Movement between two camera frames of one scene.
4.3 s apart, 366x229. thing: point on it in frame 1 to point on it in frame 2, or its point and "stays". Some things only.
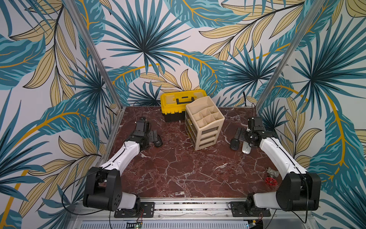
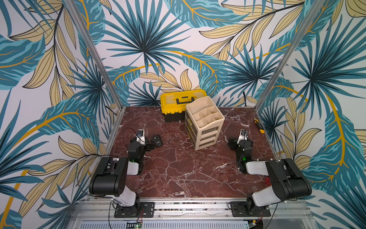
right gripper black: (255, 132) to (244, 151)
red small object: (271, 181) stays
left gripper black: (152, 137) to (151, 144)
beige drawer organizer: (203, 120) stays
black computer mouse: (159, 143) stays
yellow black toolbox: (173, 105) stays
